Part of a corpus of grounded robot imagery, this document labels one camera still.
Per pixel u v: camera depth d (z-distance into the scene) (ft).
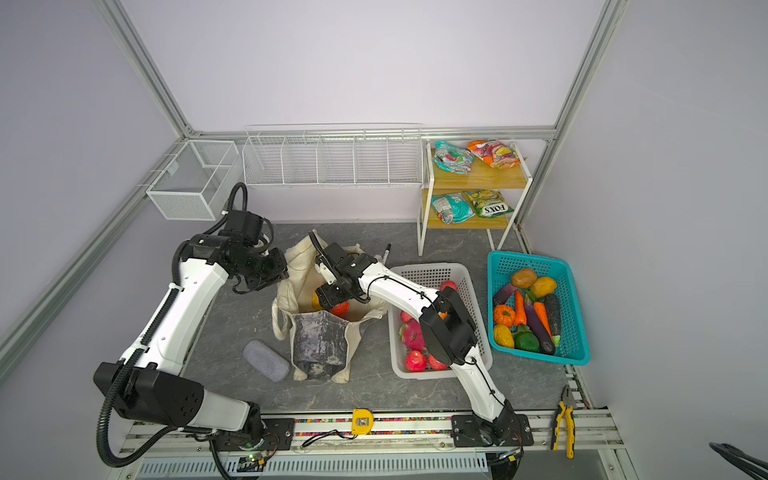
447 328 1.73
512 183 2.91
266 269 2.22
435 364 2.64
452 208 3.25
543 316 3.00
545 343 2.78
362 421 2.44
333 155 3.24
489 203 3.31
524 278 3.09
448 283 3.16
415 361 2.64
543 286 3.11
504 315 2.92
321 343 2.37
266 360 2.72
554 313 2.93
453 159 2.85
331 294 2.57
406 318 2.94
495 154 2.92
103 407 1.34
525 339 2.78
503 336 2.78
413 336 2.67
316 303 2.85
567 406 2.53
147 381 1.32
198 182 3.16
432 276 3.16
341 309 2.78
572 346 2.70
